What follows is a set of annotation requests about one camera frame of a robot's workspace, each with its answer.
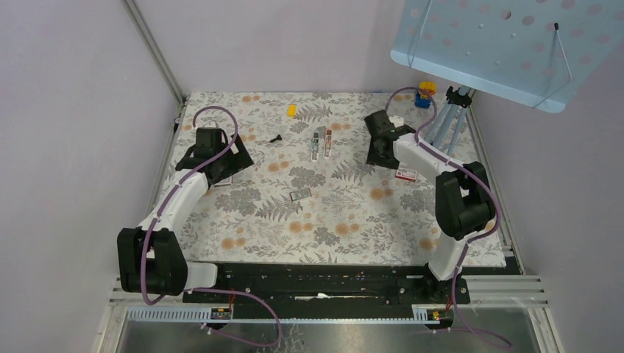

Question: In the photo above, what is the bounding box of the red white staple box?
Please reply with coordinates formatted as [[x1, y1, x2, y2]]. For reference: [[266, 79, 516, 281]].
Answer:
[[395, 167, 418, 182]]

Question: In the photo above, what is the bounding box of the grey metal staple strip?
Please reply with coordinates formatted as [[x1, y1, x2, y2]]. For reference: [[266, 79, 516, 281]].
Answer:
[[289, 188, 311, 202]]

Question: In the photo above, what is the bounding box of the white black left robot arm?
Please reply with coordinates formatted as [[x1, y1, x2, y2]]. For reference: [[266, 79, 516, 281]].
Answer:
[[117, 128, 253, 296]]

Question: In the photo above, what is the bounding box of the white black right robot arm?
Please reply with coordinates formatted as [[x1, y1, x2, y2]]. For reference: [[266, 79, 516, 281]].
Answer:
[[364, 110, 496, 302]]

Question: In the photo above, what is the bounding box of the yellow blue toy figure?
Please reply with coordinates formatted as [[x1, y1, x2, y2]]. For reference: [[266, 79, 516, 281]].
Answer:
[[414, 81, 437, 109]]

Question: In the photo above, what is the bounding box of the small black screw piece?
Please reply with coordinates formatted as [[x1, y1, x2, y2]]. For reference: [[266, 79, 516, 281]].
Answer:
[[269, 135, 283, 143]]

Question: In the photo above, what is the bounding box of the grey tripod stand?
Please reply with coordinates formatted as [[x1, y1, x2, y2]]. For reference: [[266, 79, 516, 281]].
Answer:
[[425, 85, 472, 155]]

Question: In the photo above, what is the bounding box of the small yellow block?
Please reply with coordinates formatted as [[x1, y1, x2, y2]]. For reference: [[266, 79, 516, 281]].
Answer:
[[286, 104, 297, 118]]

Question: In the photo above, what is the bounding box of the floral patterned table mat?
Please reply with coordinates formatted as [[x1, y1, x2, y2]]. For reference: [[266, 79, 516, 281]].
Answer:
[[141, 91, 508, 267]]

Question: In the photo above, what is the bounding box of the light blue perforated metal board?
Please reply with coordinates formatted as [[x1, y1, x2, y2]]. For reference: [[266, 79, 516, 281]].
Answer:
[[391, 0, 623, 113]]

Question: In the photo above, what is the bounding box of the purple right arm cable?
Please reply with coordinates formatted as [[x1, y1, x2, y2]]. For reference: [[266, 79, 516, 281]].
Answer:
[[384, 86, 513, 349]]

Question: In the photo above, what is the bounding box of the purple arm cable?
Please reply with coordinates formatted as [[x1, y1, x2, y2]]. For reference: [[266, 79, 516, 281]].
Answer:
[[384, 86, 513, 349], [140, 105, 284, 349]]

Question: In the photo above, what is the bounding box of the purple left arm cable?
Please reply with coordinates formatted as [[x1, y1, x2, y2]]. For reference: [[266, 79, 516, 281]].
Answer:
[[140, 105, 284, 349]]

